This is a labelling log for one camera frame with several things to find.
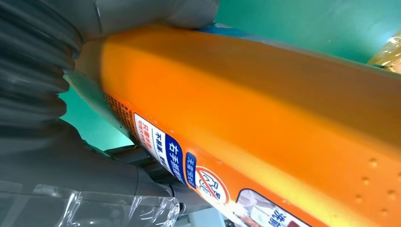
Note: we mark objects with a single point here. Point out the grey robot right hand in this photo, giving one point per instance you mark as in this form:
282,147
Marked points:
62,175

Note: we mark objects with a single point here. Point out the yellow taped cardboard box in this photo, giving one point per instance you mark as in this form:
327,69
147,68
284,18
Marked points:
390,53

